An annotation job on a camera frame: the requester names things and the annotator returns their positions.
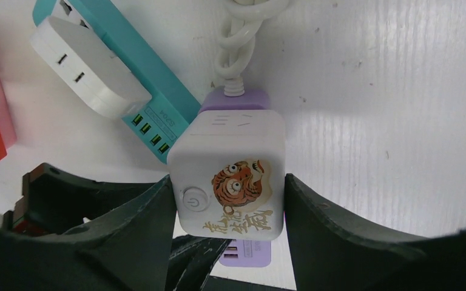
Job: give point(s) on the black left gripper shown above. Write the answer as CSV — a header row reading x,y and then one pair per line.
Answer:
x,y
53,201

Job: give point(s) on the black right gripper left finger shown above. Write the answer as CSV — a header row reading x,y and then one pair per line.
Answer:
x,y
125,249

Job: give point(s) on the teal power strip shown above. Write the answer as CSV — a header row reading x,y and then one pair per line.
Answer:
x,y
172,107

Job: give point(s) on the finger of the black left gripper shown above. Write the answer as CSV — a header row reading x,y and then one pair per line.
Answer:
x,y
191,261

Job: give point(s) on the white plug adapter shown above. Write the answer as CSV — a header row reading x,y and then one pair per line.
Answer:
x,y
80,58

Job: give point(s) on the white tiger cube socket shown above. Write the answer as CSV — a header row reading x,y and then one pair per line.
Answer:
x,y
228,175

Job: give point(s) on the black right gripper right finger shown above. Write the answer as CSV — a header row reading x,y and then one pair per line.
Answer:
x,y
334,249

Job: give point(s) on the purple power strip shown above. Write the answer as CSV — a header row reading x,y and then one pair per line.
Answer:
x,y
242,253

